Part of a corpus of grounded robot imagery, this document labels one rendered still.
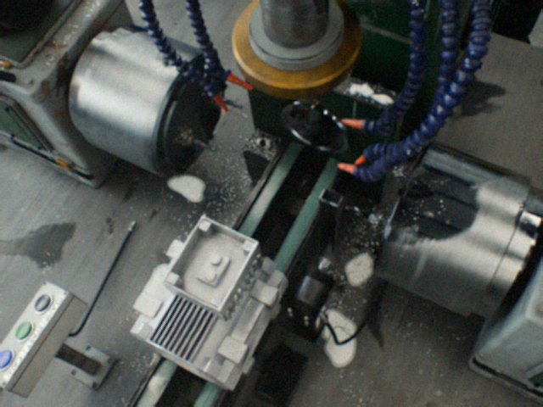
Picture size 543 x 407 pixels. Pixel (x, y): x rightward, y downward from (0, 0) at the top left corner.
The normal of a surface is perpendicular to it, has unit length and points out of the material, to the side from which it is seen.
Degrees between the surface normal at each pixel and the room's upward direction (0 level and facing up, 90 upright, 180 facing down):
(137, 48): 9
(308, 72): 0
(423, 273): 66
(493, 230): 17
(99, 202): 0
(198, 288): 0
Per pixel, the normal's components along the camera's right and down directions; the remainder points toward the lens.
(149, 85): -0.18, -0.23
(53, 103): 0.88, 0.40
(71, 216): -0.07, -0.43
